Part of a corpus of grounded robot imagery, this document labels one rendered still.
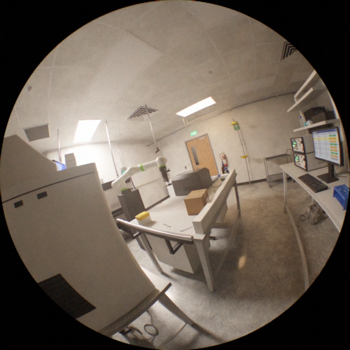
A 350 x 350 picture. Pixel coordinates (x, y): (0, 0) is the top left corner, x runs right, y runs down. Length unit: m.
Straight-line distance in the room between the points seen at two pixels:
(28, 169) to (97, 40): 1.38
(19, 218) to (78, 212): 0.18
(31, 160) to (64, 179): 0.13
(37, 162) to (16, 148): 0.09
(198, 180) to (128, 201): 1.13
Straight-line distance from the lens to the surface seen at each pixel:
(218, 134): 4.43
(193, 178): 1.53
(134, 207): 2.00
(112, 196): 2.68
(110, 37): 1.55
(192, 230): 0.84
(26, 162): 0.40
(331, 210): 0.95
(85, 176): 0.34
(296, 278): 1.64
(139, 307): 0.57
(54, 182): 0.34
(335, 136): 1.26
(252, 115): 4.43
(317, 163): 1.80
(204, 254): 0.91
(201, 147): 4.65
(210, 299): 1.47
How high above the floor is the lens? 1.37
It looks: 5 degrees down
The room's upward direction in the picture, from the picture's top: 16 degrees counter-clockwise
